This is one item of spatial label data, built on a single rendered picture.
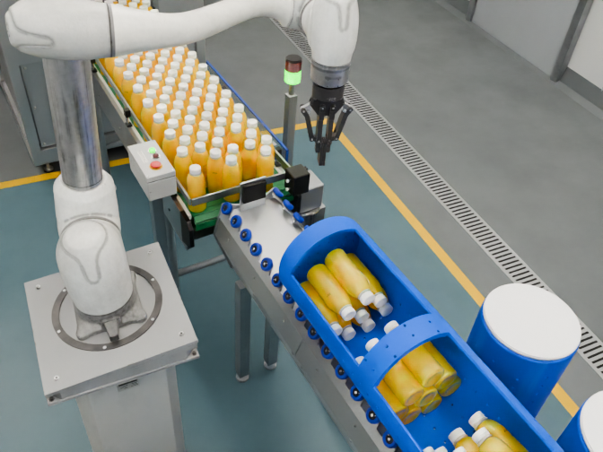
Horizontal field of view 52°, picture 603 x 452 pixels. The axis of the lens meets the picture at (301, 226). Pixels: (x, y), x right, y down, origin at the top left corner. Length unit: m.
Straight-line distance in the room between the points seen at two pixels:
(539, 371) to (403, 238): 1.84
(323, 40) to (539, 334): 1.03
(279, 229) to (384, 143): 2.25
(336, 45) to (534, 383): 1.10
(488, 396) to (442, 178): 2.58
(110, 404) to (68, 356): 0.24
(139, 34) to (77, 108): 0.32
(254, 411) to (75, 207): 1.42
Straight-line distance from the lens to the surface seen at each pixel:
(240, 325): 2.50
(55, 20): 1.25
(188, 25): 1.30
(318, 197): 2.48
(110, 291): 1.60
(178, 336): 1.65
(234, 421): 2.74
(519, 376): 1.88
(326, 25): 1.36
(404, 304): 1.78
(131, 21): 1.27
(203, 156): 2.26
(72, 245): 1.55
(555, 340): 1.89
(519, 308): 1.92
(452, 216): 3.79
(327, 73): 1.41
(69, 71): 1.47
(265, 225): 2.15
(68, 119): 1.53
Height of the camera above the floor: 2.38
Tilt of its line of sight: 42 degrees down
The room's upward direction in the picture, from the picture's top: 5 degrees clockwise
